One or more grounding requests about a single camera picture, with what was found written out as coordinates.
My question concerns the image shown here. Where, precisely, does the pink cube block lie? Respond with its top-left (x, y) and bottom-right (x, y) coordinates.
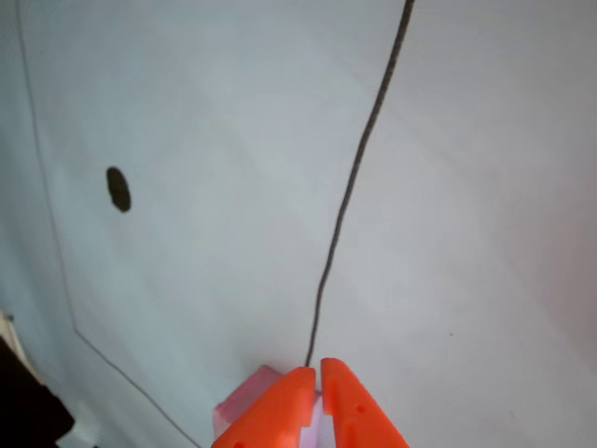
top-left (213, 364), bottom-right (337, 448)

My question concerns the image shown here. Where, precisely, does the black dot mark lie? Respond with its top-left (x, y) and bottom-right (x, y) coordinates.
top-left (105, 166), bottom-right (132, 214)

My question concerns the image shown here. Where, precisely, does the white paper sheet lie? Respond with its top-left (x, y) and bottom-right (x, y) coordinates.
top-left (0, 0), bottom-right (597, 448)

